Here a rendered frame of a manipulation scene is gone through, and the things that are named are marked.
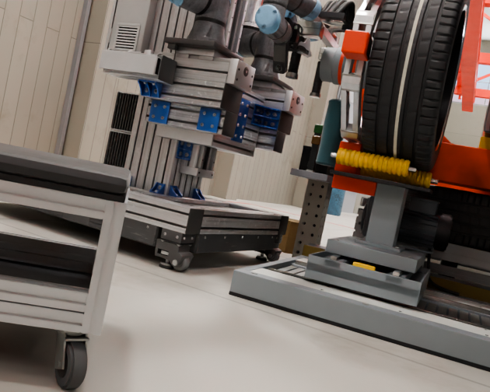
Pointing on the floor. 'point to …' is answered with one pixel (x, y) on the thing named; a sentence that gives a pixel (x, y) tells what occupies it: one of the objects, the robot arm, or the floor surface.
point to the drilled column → (313, 215)
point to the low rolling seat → (53, 249)
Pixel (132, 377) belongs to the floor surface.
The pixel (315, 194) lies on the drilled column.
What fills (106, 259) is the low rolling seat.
